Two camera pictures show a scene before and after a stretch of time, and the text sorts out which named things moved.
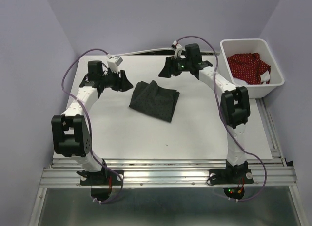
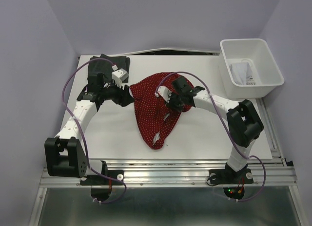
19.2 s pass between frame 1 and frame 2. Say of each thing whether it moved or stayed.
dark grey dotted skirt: moved
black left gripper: moved
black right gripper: moved
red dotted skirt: moved
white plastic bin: stayed
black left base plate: stayed
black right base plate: stayed
